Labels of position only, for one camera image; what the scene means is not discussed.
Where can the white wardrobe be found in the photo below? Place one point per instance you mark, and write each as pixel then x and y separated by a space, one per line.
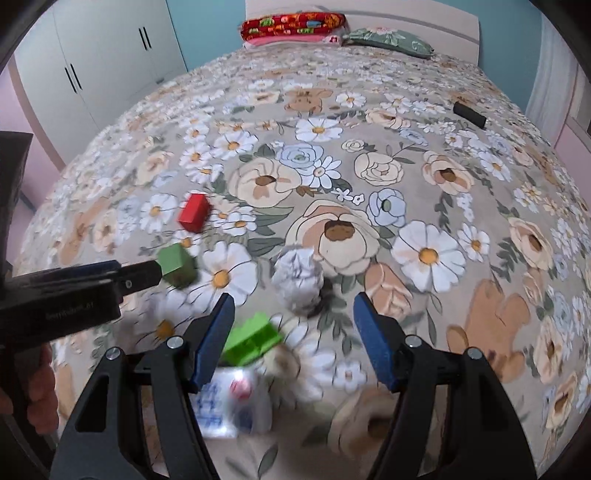
pixel 111 60

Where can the floral bedsheet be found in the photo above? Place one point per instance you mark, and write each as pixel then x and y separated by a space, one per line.
pixel 415 184

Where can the light green plastic brick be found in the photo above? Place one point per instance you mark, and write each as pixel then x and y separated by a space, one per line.
pixel 251 340

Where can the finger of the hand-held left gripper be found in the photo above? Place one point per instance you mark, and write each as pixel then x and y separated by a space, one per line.
pixel 138 277

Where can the dark green wooden block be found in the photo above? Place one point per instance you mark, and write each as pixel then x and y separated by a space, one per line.
pixel 178 266

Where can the red floral pillow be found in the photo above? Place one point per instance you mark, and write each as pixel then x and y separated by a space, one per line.
pixel 295 25

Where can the white packet with blue print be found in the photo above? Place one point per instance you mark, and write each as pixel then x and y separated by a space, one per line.
pixel 231 406

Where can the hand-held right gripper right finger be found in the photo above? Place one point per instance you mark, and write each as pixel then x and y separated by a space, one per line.
pixel 376 344

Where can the white paper ball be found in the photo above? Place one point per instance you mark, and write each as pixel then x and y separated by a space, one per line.
pixel 298 281

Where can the person's left hand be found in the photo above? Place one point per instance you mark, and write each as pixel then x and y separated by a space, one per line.
pixel 40 387

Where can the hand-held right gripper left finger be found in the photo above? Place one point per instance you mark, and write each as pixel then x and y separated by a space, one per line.
pixel 217 344

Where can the red wooden block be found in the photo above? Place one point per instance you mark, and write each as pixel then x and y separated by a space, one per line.
pixel 193 214

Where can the black rectangular object on bed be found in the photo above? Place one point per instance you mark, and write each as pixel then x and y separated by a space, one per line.
pixel 470 115

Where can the beige headboard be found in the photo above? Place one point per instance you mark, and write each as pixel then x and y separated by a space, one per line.
pixel 415 18

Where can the white curtain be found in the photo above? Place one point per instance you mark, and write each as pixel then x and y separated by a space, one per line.
pixel 551 78

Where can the pink pillow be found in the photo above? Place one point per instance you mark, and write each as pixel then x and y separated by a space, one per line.
pixel 277 42

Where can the green floral pillow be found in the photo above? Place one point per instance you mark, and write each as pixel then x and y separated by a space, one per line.
pixel 388 41

